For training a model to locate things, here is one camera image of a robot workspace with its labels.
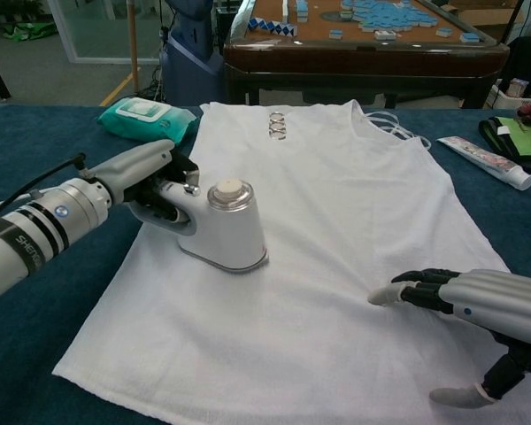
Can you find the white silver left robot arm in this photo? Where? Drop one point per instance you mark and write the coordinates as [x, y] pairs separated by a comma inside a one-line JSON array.
[[26, 230]]

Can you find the black bag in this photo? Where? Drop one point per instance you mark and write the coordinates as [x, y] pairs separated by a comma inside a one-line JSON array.
[[528, 57]]

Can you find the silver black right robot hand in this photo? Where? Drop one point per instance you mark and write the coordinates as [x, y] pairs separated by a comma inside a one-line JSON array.
[[504, 301]]

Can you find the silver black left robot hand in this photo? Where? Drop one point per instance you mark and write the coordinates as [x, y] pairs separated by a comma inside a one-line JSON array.
[[133, 170]]

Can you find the black and green pouch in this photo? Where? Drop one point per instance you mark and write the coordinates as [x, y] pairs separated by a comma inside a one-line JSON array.
[[511, 137]]

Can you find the blue white mahjong tile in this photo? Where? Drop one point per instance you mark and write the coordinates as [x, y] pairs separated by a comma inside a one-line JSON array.
[[386, 36], [444, 32], [336, 35], [469, 38]]

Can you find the green wet wipes pack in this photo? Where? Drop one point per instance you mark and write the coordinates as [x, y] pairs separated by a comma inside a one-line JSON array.
[[146, 119]]

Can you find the white toothpaste tube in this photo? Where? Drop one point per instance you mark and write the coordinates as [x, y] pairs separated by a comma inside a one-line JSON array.
[[482, 157]]

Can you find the blue mahjong tile pile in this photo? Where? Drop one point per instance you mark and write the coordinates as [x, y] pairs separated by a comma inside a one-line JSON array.
[[380, 13]]

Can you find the white sleeveless top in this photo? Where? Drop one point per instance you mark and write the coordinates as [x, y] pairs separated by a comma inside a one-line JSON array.
[[336, 221]]

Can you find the white storage basket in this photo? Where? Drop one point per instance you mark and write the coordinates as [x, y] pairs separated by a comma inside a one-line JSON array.
[[509, 97]]

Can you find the brown wooden mahjong table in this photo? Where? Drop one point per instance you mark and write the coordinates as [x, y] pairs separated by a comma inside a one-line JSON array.
[[358, 57]]

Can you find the wooden pole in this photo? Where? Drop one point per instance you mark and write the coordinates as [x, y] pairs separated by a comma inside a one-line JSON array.
[[133, 44]]

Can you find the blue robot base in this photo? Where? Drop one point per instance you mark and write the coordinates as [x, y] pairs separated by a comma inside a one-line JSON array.
[[190, 66]]

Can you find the green bag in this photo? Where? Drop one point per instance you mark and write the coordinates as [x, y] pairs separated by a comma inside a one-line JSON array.
[[22, 32]]

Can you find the white handheld steam iron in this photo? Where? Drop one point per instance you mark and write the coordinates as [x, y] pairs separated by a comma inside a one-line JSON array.
[[234, 234]]

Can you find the blue white snake puzzle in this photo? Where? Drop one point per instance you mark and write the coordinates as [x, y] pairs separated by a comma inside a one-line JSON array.
[[270, 25]]

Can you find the dark blue table cover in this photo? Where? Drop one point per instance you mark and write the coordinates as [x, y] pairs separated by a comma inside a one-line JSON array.
[[26, 354]]

